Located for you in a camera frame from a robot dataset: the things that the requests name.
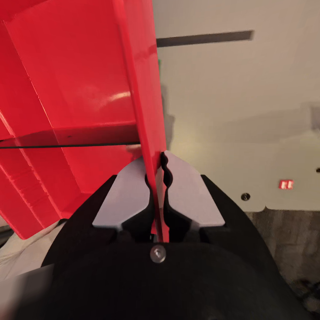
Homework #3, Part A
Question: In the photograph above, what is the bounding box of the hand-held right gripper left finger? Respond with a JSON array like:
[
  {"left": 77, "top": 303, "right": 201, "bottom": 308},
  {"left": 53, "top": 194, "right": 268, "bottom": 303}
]
[{"left": 92, "top": 156, "right": 155, "bottom": 232}]

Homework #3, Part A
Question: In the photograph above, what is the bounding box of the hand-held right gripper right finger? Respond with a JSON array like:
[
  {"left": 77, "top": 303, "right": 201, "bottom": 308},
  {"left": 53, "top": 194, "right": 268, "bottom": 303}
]
[{"left": 161, "top": 150, "right": 226, "bottom": 231}]

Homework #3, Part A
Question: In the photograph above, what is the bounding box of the red plastic bin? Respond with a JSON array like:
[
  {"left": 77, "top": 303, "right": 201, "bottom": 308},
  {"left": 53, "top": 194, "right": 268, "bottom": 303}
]
[{"left": 0, "top": 0, "right": 168, "bottom": 243}]

